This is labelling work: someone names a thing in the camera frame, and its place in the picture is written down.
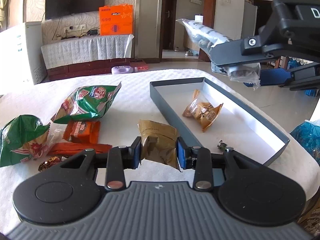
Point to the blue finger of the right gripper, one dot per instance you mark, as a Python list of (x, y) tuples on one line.
[(274, 77), (240, 52)]

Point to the gold foil candy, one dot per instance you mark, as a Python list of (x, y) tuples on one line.
[(51, 162)]

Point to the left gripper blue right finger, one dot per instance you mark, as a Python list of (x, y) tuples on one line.
[(183, 154)]

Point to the clear tan pastry packet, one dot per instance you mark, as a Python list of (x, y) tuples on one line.
[(202, 110)]

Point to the dark grey tray box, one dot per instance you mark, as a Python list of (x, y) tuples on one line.
[(237, 125)]

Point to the tv cabinet with lace cloth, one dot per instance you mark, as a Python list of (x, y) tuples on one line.
[(91, 55)]

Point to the green chip bag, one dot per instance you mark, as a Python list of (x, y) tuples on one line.
[(86, 103), (23, 138)]

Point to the green chip bag far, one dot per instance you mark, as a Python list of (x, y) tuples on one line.
[(86, 103)]

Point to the blue plastic bag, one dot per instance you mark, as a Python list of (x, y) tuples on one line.
[(308, 136)]

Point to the grey refrigerator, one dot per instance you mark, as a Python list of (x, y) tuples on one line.
[(249, 20)]

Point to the white quilted table cover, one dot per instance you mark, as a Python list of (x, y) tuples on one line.
[(133, 102)]

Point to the white printed snack packet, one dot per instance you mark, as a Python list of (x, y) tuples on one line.
[(206, 38)]

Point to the brown gold snack packet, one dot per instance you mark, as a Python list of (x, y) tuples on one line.
[(158, 143)]

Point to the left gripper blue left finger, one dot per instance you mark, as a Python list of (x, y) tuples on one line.
[(135, 152)]

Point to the orange wafer packet square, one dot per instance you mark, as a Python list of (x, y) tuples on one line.
[(83, 132)]

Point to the orange wafer bar long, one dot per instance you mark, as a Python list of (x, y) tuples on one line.
[(70, 148)]

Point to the green chip bag near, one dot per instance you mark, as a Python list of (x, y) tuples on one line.
[(23, 138)]

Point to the orange gift box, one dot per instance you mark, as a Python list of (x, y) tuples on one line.
[(116, 20)]

